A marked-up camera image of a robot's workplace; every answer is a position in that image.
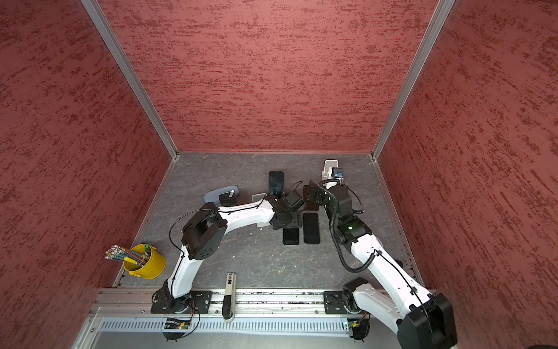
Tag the yellow cup with pens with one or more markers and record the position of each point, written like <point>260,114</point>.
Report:
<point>142,261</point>

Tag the black phone stand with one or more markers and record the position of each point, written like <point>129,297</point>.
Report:
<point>291,236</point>

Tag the white phone stand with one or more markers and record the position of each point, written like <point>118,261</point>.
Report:
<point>328,167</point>
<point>255,199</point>

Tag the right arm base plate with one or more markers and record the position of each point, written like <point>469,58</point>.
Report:
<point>345,302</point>

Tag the purple edged phone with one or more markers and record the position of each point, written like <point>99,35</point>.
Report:
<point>228,199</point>

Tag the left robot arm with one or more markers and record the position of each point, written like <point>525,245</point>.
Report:
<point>202,235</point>

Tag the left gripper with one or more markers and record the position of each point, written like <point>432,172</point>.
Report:
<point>296,221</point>

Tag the black phone with sticker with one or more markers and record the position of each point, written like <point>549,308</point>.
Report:
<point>310,205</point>

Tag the aluminium rail frame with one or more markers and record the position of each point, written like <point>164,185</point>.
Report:
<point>136,302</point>

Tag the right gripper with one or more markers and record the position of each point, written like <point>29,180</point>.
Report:
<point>320,193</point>

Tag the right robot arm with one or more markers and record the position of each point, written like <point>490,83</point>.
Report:
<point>419,318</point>

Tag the grey oval pad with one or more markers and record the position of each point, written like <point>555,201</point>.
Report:
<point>213,196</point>

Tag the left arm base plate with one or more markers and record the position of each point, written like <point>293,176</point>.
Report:
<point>195,301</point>

